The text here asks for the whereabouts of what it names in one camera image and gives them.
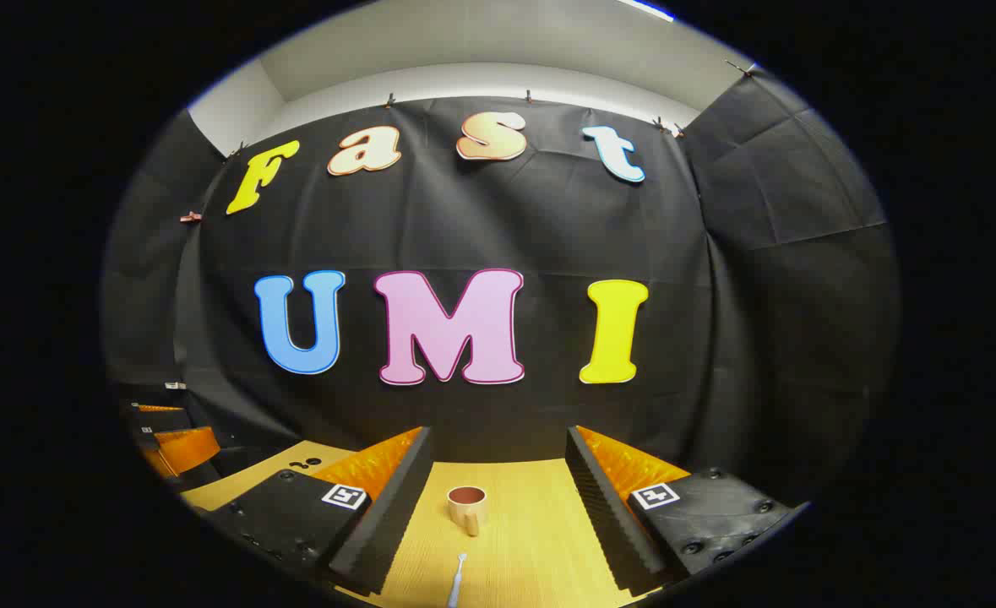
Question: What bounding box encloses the row of cloth clips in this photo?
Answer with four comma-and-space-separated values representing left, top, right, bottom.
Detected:
229, 59, 756, 159

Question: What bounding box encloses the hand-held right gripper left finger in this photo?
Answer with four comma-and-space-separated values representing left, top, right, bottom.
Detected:
209, 426, 433, 596

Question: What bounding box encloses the wooden desktop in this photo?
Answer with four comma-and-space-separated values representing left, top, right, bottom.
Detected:
181, 439, 659, 608

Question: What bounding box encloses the ceiling light strip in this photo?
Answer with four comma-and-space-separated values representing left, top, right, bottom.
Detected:
616, 0, 676, 23

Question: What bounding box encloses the beige cup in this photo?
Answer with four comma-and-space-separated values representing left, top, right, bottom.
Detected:
447, 486, 488, 538

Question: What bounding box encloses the black backdrop cloth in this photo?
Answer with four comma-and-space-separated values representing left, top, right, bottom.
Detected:
101, 66, 902, 499

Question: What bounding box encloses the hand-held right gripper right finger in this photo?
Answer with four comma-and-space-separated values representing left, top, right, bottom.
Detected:
565, 425, 811, 597

